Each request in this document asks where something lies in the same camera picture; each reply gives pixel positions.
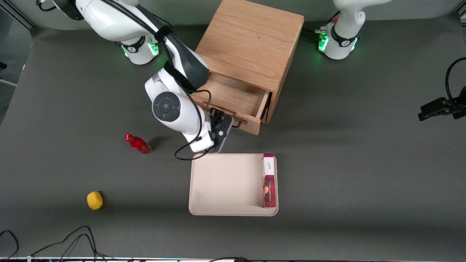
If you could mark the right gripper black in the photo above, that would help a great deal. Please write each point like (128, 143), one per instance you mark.
(215, 115)

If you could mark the wooden drawer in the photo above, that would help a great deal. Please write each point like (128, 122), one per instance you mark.
(233, 94)

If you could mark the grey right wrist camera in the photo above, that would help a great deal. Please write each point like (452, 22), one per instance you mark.
(222, 140)

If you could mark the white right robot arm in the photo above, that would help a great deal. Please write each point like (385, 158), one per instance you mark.
(109, 18)

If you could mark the beige tray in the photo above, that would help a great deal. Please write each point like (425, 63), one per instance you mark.
(225, 185)

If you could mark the yellow lemon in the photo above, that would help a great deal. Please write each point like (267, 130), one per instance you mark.
(94, 200)

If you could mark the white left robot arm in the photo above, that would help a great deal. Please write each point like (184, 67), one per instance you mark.
(338, 49)

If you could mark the wooden drawer cabinet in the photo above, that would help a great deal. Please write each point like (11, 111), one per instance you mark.
(251, 40)

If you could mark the red bottle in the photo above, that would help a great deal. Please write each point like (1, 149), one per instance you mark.
(139, 144)

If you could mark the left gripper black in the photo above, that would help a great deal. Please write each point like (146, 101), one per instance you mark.
(438, 107)

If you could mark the red tartan cookie box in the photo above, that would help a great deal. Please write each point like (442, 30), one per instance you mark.
(269, 182)

